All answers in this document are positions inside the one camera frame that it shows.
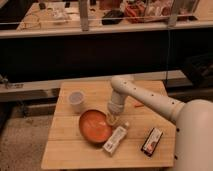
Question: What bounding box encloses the grey metal post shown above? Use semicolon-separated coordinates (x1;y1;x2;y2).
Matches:
79;0;89;31

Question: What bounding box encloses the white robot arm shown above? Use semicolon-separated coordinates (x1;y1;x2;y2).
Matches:
107;76;213;171

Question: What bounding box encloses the orange ceramic bowl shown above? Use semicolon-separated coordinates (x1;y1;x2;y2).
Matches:
79;110;112;144

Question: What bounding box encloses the translucent plastic cup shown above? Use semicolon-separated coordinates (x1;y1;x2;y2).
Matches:
68;91;84;113

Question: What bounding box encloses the white squeeze bottle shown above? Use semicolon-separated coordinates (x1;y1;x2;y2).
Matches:
102;122;130;155

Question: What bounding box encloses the black rectangular box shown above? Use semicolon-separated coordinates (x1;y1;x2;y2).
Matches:
141;128;163;157

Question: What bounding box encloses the black bag on shelf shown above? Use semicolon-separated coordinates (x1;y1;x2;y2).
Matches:
102;10;124;25

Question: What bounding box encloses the wooden table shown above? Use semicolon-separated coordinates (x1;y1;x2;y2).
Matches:
41;81;176;170

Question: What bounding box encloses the background workbench shelf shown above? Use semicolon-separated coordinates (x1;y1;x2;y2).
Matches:
0;0;213;39

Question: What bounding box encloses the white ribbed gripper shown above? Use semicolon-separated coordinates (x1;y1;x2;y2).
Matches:
107;101;124;126

